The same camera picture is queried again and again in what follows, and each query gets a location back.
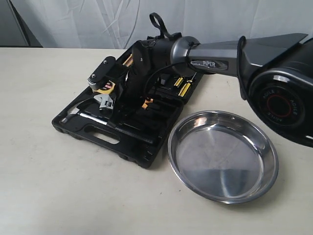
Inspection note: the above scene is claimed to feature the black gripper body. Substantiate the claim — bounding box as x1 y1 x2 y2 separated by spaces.
118 40 156 110

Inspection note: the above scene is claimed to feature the silver adjustable wrench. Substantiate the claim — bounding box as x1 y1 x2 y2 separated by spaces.
93 94 114 111

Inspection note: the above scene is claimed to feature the black plastic tool case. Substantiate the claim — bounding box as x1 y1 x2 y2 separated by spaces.
52 48 202 168

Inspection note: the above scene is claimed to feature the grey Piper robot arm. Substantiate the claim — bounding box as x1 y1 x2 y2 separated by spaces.
109 33 313 147

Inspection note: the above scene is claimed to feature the yellow tape measure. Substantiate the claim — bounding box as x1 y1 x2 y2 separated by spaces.
94 81 115 94

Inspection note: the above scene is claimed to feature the orange black utility knife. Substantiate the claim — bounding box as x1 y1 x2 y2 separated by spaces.
141 98 154 110

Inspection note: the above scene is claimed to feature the yellow black screwdriver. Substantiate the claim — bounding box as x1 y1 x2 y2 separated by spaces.
178 73 196 97
173 76 184 88

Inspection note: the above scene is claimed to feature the white backdrop curtain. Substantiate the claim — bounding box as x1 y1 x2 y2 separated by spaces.
0 0 313 49

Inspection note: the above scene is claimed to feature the round stainless steel tray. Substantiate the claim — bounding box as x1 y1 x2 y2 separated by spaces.
167 110 279 204

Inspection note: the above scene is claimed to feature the yellow handled tool in lid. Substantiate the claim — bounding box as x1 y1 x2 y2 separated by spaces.
122 54 133 67

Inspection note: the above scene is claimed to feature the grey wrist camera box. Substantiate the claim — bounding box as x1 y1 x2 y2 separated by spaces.
87 56 116 91

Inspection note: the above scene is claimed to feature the claw hammer black handle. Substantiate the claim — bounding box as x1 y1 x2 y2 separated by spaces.
60 98 158 144

